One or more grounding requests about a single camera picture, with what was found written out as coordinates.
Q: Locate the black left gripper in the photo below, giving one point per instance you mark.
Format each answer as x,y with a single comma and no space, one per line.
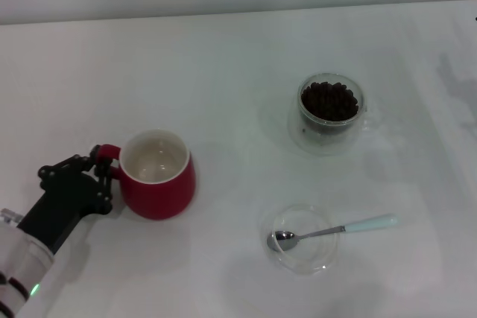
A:
63,202

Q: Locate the red ceramic mug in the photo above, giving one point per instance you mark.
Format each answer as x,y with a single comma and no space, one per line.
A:
160,199

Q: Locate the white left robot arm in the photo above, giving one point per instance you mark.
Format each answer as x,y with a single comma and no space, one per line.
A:
18,258

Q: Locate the coffee beans heap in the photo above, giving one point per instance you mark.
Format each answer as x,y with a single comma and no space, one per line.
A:
329,104

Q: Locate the clear glass saucer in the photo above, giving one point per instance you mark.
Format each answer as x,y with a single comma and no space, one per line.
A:
316,258

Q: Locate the double-wall glass cup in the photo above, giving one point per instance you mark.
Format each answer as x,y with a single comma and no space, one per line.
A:
298,136

